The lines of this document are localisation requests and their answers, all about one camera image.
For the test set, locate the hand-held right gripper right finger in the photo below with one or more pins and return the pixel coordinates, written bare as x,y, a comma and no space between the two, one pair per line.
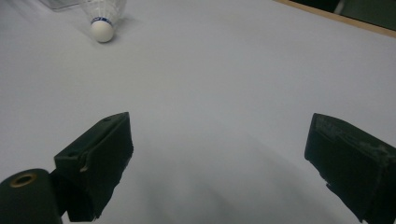
351,155

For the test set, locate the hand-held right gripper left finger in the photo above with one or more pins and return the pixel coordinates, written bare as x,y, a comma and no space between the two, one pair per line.
96,161

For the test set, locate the white feather shuttlecock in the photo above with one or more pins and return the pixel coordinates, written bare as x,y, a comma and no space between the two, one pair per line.
102,31

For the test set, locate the clear plastic container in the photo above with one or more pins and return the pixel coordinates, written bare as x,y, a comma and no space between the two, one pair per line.
59,3

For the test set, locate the white table cover sheet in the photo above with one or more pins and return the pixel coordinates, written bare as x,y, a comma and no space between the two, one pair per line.
218,77

